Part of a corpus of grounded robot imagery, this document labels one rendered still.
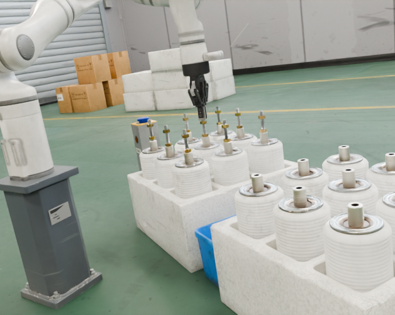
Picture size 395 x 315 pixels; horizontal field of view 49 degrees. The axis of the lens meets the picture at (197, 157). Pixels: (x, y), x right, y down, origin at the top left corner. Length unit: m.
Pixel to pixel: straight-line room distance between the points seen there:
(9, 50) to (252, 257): 0.64
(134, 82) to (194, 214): 3.36
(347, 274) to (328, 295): 0.04
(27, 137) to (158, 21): 6.93
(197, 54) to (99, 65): 3.95
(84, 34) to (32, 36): 6.62
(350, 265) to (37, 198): 0.67
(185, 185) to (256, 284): 0.36
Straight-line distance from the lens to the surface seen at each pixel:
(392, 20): 6.19
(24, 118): 1.03
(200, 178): 1.08
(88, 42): 7.70
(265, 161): 1.19
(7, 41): 1.01
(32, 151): 1.04
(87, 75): 5.15
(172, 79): 4.01
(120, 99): 5.28
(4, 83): 1.06
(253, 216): 0.82
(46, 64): 7.15
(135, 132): 1.47
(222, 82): 4.37
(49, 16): 1.13
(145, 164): 1.29
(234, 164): 1.12
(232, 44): 7.04
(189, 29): 1.19
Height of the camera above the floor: 0.54
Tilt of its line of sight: 14 degrees down
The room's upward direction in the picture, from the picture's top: 9 degrees counter-clockwise
